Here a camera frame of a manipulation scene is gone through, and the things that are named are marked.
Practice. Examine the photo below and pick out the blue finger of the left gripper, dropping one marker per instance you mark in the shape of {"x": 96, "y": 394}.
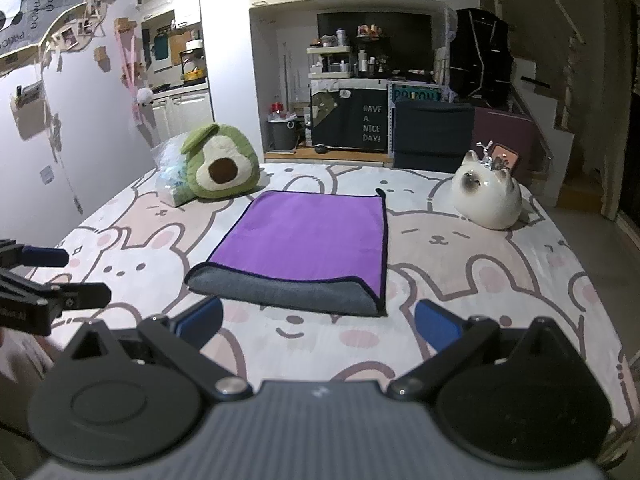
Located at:
{"x": 13, "y": 254}

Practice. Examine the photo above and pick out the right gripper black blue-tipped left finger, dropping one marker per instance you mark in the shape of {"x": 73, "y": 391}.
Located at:
{"x": 120, "y": 397}

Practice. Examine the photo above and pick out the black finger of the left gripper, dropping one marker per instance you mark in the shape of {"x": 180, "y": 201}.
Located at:
{"x": 81, "y": 296}

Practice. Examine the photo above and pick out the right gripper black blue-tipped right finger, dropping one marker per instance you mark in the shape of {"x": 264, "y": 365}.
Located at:
{"x": 516, "y": 397}

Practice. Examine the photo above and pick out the purple and grey towel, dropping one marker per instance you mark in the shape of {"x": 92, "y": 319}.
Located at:
{"x": 311, "y": 252}

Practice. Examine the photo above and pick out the clear plastic bag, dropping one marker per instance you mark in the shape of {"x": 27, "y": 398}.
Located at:
{"x": 172, "y": 184}

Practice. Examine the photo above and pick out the green avocado plush toy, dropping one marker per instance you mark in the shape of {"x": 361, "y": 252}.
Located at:
{"x": 220, "y": 162}

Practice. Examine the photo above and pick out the white kitchen cabinets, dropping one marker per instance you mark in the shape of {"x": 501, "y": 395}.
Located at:
{"x": 182, "y": 110}

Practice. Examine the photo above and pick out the white ceramic cat figurine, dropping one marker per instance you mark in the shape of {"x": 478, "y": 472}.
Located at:
{"x": 483, "y": 189}

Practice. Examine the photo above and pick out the maroon box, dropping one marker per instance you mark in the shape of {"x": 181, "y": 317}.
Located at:
{"x": 514, "y": 132}

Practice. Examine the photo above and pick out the panda poster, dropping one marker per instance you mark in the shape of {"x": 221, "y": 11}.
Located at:
{"x": 25, "y": 23}

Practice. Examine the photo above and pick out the grey trash bin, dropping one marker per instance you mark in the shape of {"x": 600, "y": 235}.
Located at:
{"x": 283, "y": 132}

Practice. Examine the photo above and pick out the white drawer platform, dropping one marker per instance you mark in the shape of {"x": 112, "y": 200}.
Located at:
{"x": 310, "y": 155}

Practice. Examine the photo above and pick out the black have a nice day cabinet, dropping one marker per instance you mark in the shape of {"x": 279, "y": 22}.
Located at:
{"x": 349, "y": 116}

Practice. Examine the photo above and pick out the black hanging jacket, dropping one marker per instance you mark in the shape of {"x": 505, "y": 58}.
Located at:
{"x": 480, "y": 67}

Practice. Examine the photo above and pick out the white two-tier shelf rack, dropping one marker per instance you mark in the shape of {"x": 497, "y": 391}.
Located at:
{"x": 329, "y": 62}

